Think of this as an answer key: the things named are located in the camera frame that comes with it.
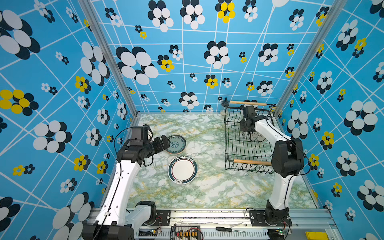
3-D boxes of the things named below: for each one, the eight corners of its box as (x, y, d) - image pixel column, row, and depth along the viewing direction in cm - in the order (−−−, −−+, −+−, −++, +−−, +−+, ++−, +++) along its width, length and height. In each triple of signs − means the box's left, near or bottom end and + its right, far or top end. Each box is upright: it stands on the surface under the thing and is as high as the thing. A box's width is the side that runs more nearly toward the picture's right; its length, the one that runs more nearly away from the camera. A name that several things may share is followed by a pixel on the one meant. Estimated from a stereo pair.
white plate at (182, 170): (166, 184, 87) (166, 182, 85) (170, 157, 97) (169, 156, 96) (197, 184, 86) (197, 182, 85) (197, 157, 97) (197, 156, 96)
